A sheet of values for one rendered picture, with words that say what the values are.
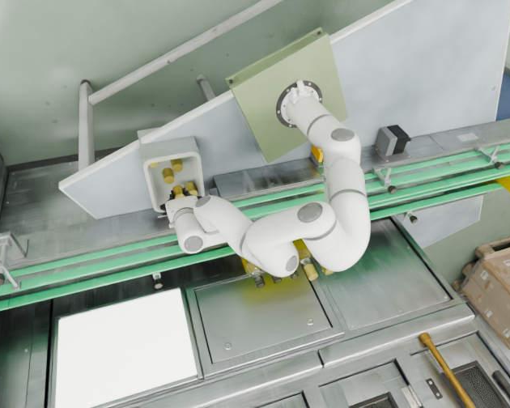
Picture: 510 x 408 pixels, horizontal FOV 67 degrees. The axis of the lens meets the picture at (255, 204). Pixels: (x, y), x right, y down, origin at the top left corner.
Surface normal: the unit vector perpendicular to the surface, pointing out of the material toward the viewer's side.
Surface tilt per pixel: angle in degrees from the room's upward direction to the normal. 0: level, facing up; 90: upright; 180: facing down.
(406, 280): 90
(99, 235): 90
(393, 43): 0
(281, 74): 4
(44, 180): 90
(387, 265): 90
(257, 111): 4
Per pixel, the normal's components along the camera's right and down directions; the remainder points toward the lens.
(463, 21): 0.30, 0.68
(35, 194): 0.01, -0.70
